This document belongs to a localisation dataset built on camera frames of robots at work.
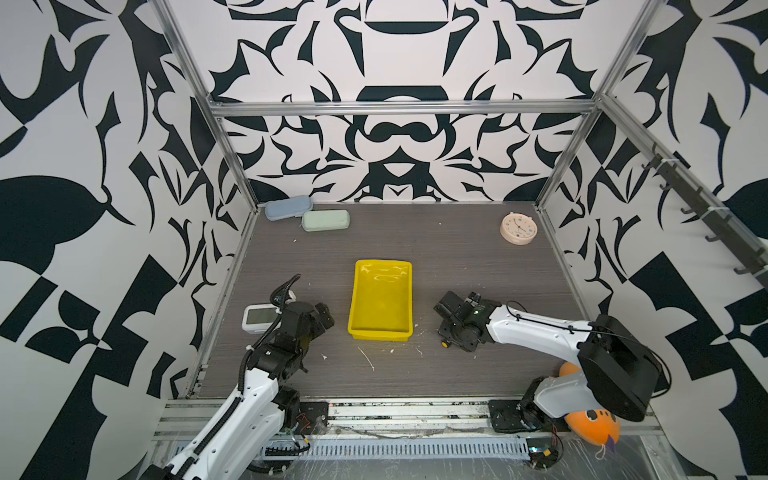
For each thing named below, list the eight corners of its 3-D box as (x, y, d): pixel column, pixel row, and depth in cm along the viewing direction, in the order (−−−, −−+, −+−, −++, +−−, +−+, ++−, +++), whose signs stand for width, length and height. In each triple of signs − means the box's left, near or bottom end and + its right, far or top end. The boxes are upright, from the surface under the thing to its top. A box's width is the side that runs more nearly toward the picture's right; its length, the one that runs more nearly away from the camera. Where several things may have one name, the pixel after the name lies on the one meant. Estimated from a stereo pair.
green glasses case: (301, 231, 114) (300, 225, 111) (305, 215, 119) (303, 209, 116) (348, 231, 114) (347, 225, 111) (350, 215, 119) (349, 209, 116)
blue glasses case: (267, 221, 115) (265, 217, 113) (265, 205, 120) (264, 201, 119) (312, 211, 118) (311, 207, 117) (309, 197, 124) (308, 192, 122)
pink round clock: (504, 245, 111) (507, 238, 108) (496, 219, 119) (499, 212, 116) (537, 245, 111) (542, 238, 108) (527, 220, 119) (531, 212, 116)
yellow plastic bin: (349, 341, 88) (347, 332, 83) (355, 267, 105) (353, 255, 99) (414, 341, 88) (416, 332, 83) (409, 268, 105) (411, 255, 99)
